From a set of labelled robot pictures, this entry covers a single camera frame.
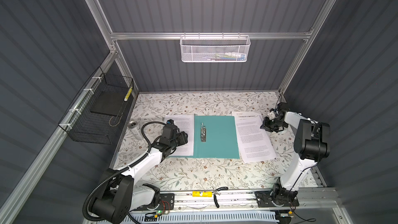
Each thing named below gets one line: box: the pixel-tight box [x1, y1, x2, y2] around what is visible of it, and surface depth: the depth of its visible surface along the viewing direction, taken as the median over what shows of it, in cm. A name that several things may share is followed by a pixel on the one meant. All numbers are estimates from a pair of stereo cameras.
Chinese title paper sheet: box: [231, 110, 264, 123], surface depth 107 cm
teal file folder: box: [168, 114, 240, 159], surface depth 98 cm
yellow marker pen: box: [123, 86, 133, 102], surface depth 83 cm
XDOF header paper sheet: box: [231, 111, 278, 164], surface depth 96 cm
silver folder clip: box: [201, 122, 207, 143], surface depth 98 cm
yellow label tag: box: [192, 190, 213, 198], surface depth 76 cm
